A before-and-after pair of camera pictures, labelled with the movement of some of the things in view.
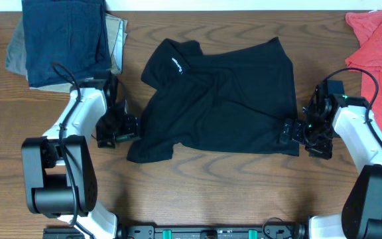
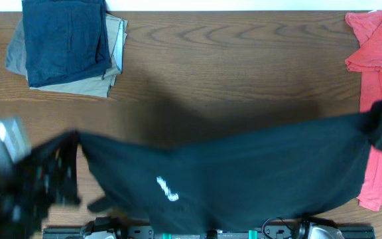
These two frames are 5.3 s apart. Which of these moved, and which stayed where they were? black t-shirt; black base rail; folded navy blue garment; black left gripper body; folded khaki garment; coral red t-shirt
Moved: black left gripper body; black t-shirt
Stayed: coral red t-shirt; folded khaki garment; folded navy blue garment; black base rail
